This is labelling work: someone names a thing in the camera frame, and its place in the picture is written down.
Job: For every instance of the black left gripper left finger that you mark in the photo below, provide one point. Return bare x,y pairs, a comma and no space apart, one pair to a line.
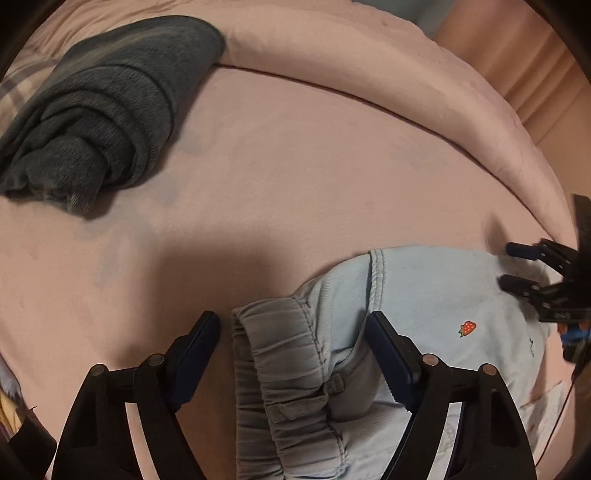
96,441

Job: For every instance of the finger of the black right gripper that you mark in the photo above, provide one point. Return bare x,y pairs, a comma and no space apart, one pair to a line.
535,293
524,250

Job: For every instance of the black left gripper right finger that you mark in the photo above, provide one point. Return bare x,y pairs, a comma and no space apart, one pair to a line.
491,441

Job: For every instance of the light blue strawberry pants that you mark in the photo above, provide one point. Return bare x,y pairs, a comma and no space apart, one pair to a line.
311,399

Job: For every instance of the yellow patterned cloth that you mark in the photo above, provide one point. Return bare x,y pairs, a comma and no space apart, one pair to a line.
12,406

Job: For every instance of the pink curtain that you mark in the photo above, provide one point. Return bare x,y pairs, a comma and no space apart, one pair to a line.
524,59

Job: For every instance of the pink folded duvet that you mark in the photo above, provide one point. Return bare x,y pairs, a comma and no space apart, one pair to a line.
361,51

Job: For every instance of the pink bed sheet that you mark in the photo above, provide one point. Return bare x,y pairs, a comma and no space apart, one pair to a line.
267,183

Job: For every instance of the folded dark grey jeans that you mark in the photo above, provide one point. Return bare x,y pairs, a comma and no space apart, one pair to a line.
101,119

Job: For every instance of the plaid blue white pillow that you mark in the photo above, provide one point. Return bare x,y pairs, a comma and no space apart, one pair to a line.
23,78

